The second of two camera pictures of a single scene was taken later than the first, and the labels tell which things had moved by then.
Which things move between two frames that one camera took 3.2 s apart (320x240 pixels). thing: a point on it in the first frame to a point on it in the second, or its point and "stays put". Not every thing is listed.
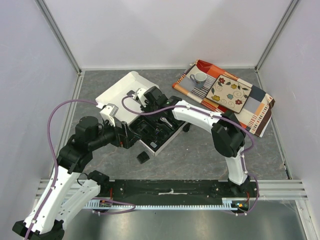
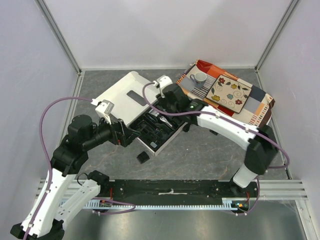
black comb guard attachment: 143,157 stays put
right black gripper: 155,110 to 164,103
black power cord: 186,127 stays put
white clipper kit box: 154,129 stays put
